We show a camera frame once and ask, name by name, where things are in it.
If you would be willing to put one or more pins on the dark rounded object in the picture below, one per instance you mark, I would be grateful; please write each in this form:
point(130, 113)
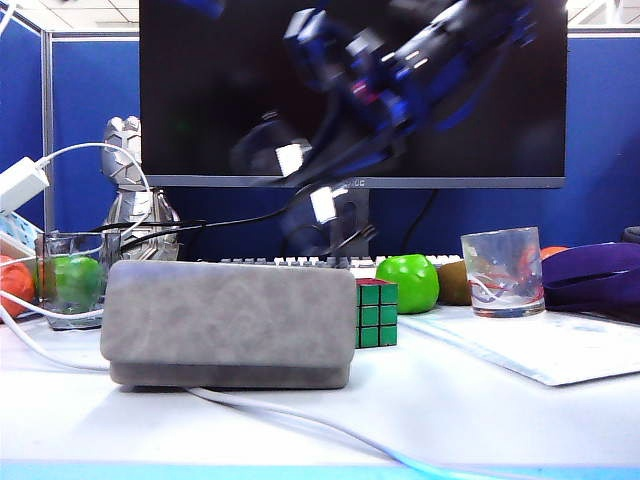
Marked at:
point(632, 235)

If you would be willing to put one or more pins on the black computer monitor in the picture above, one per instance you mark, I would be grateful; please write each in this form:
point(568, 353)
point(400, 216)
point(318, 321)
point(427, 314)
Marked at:
point(200, 75)

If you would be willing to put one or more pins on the white paper sheet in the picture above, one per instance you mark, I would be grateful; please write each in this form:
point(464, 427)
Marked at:
point(550, 350)

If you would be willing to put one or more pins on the small orange fruit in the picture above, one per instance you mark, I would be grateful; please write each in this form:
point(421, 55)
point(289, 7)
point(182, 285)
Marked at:
point(552, 253)

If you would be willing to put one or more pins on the rubik's cube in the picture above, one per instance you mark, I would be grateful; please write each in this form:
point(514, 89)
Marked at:
point(377, 312)

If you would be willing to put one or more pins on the blue and white box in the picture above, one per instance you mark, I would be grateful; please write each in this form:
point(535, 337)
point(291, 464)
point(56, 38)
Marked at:
point(17, 235)

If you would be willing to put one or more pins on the brown kiwi fruit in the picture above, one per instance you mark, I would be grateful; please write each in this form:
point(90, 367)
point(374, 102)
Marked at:
point(454, 285)

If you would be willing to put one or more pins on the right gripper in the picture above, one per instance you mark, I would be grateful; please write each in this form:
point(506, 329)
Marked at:
point(380, 85)

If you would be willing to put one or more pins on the shiny green apple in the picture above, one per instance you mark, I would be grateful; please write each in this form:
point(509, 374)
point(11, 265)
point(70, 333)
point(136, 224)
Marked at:
point(407, 285)

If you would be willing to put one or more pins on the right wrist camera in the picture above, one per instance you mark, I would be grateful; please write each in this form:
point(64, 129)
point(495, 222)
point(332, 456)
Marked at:
point(310, 35)

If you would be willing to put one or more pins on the smoky square glass cup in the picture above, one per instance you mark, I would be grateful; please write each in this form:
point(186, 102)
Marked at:
point(50, 280)

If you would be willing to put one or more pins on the grey monitor stand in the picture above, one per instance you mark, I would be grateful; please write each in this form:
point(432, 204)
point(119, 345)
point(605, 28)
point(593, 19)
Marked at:
point(363, 197)

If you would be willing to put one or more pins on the white charger adapter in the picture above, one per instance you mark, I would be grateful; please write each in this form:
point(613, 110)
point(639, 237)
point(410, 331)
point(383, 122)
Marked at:
point(20, 185)

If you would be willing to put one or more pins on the purple fabric bag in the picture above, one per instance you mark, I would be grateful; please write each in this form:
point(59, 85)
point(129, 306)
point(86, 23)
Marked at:
point(590, 270)

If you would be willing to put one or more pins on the green apple behind glass cup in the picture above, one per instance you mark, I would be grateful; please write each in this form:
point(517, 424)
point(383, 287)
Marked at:
point(77, 282)

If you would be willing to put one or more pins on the clear tumbler with red swirls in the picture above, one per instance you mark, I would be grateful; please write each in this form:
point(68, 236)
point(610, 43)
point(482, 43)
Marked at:
point(502, 270)

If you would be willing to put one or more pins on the large orange fruit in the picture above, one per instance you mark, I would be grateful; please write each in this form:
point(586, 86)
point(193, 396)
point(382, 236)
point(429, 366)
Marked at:
point(15, 282)

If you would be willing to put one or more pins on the grey suede glasses case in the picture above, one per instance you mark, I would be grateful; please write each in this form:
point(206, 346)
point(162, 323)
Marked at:
point(225, 325)

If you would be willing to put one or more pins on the black framed glasses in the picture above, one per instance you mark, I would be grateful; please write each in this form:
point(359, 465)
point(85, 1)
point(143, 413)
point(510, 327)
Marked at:
point(265, 150)

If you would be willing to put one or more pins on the silver robot figurine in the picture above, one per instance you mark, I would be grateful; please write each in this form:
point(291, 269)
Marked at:
point(122, 160)

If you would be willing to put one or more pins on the white and grey keyboard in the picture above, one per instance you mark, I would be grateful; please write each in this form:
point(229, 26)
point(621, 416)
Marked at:
point(250, 262)

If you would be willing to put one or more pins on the grey partition post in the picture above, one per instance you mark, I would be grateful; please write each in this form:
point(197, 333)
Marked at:
point(47, 150)

